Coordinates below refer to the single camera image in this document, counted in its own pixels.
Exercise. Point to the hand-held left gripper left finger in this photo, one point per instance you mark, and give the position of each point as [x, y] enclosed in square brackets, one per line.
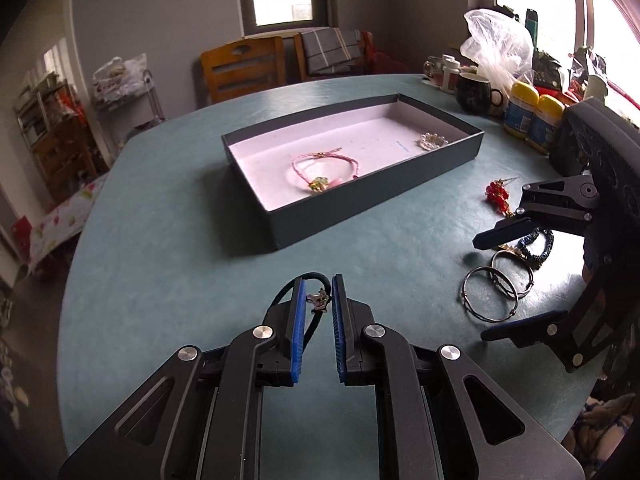
[297, 332]

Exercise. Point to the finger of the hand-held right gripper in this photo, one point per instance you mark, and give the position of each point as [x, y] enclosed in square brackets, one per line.
[530, 330]
[550, 200]

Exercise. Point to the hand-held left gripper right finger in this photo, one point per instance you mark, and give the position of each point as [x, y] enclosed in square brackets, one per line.
[340, 332]

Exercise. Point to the dark box with white inside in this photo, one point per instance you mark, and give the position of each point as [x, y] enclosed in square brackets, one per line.
[310, 220]

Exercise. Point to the red bead earrings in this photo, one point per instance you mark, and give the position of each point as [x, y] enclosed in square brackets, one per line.
[496, 195]

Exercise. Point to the silver bangle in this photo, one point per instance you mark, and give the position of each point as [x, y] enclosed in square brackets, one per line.
[529, 271]
[467, 305]

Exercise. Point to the yellow cap bottle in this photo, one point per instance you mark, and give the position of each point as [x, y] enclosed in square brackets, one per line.
[520, 110]
[545, 125]

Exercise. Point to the person's patterned clothing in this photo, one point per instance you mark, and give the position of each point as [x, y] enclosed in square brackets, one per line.
[600, 430]

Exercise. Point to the black mug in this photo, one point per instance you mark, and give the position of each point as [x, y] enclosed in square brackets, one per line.
[472, 95]

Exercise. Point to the pearl brooch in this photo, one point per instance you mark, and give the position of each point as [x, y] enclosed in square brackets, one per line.
[433, 141]

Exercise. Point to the white bottle with red label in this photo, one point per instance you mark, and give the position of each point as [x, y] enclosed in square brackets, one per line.
[450, 75]

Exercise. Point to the clear plastic bag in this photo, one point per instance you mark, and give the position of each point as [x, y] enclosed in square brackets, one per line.
[495, 45]

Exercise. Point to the glass cup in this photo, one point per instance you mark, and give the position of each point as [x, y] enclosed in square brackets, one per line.
[432, 70]

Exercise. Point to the dark green bottle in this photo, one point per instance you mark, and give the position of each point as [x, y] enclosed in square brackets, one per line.
[531, 25]

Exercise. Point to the red cushion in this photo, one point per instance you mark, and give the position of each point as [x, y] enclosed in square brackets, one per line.
[387, 60]

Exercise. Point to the floral cloth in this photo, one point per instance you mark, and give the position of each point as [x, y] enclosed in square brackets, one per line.
[60, 222]

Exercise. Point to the chair with grey checked cloth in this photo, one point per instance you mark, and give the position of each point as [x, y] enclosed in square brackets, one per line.
[330, 52]

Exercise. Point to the wooden chair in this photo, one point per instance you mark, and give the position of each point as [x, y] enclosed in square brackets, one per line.
[240, 72]

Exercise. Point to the wooden shelf unit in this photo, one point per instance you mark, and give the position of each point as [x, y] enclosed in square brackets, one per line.
[60, 145]

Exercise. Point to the white printed plastic bag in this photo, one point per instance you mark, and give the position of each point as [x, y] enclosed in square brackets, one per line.
[117, 77]

